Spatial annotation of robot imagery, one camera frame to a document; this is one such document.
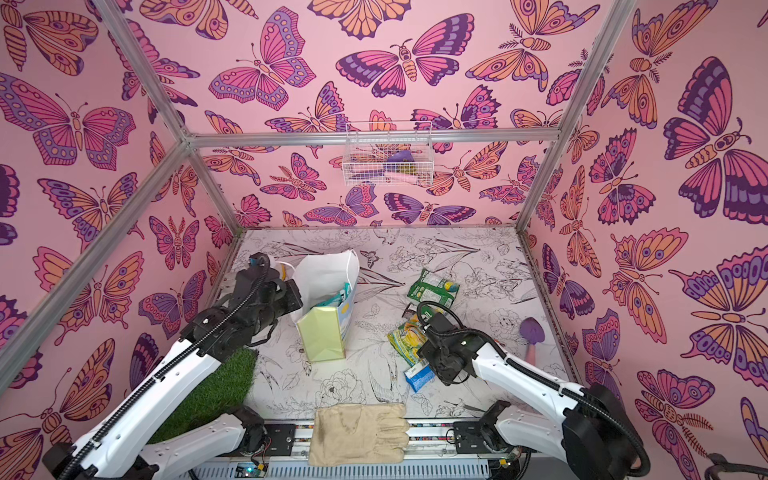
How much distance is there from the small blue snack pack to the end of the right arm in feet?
0.33

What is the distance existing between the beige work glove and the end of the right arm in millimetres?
175

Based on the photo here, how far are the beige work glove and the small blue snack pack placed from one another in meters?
0.06

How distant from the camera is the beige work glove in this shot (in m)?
0.72

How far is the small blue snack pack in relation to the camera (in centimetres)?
83

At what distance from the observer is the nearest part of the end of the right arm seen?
0.58m
